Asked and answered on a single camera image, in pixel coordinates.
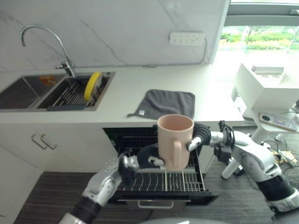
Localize grey dish towel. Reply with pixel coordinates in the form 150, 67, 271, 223
127, 89, 196, 120

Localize black right wrist clamp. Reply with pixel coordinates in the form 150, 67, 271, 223
213, 120, 235, 164

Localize smartphone with patterned case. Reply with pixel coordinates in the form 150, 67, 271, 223
258, 112, 299, 133

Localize steel double sink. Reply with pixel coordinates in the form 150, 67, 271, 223
0, 71, 117, 113

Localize yellow plate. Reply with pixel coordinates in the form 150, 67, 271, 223
84, 71, 101, 102

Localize steel sink dish rack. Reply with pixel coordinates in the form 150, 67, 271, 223
46, 77, 111, 112

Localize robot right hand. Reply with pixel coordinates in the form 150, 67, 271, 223
152, 123, 212, 151

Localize grey plate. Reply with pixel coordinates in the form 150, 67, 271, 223
94, 73, 104, 94

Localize black dishwasher drawer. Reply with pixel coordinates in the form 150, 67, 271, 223
102, 127, 221, 210

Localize white wall power strip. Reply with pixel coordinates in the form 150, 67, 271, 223
169, 32, 206, 47

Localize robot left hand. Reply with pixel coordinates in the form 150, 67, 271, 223
136, 143, 167, 170

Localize black floor cables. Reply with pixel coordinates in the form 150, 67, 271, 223
263, 139, 299, 187

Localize floor power strip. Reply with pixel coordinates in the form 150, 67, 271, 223
273, 150, 299, 167

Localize silver cabinet handle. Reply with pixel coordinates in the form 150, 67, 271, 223
31, 131, 46, 148
40, 133, 58, 151

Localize white box cabinet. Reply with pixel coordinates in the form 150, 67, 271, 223
230, 63, 299, 111

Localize chrome gooseneck faucet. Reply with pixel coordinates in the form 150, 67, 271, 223
20, 25, 76, 78

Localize grey flat box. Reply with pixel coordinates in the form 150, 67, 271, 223
251, 66, 285, 76

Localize silver dishwasher drawer handle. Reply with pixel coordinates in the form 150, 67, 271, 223
137, 200, 174, 209

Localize white power strip cable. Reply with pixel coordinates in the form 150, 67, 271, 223
142, 38, 209, 69

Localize pink ceramic mug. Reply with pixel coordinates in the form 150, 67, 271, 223
157, 114, 195, 171

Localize wire dishwasher rack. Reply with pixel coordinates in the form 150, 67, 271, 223
117, 136, 206, 193

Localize grey window frame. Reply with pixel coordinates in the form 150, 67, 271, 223
223, 0, 299, 28

